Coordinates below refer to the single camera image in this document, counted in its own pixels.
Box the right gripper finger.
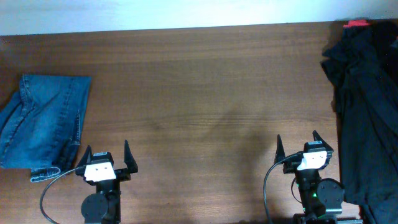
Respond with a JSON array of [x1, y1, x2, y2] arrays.
[[274, 134, 285, 164], [312, 130, 334, 152]]

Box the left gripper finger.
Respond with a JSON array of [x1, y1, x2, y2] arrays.
[[76, 145, 92, 169], [124, 140, 138, 174]]

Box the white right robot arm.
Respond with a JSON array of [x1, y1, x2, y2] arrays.
[[274, 131, 363, 224]]

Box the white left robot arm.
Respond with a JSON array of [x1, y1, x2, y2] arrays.
[[75, 141, 138, 224]]

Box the folded blue denim jeans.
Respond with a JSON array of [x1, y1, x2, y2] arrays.
[[1, 74, 91, 182]]

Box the pile of black clothes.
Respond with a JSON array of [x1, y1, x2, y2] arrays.
[[321, 21, 397, 223]]

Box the red object at corner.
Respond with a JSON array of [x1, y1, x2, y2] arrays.
[[343, 19, 371, 29]]

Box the black right camera cable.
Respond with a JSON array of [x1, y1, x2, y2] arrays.
[[262, 151, 305, 224]]

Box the black camera cable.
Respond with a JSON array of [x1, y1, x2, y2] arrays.
[[262, 151, 305, 224], [39, 166, 85, 224]]

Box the black left camera cable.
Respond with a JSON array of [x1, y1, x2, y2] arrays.
[[39, 166, 85, 224]]

